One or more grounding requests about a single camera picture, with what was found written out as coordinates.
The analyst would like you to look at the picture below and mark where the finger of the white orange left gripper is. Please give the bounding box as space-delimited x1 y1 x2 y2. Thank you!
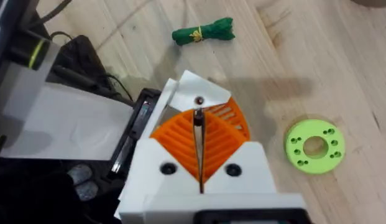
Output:
171 69 251 141

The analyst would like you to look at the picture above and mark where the white orange right gripper right finger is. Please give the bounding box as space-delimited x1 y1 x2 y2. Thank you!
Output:
201 111 278 195

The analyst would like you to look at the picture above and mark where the white orange right gripper left finger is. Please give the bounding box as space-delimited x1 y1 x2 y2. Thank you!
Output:
117 108 203 219

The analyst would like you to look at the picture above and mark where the finger of the bare white block left gripper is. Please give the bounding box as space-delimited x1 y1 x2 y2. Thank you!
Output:
142 77 181 139

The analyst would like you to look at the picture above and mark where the green toy vegetable bundle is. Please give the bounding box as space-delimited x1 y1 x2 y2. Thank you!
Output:
172 17 236 47

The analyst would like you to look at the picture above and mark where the upright flat wrist plate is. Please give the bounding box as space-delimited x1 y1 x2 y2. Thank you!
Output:
0 40 60 131

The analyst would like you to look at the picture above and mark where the green disc with holes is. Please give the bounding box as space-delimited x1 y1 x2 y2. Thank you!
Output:
284 118 346 175

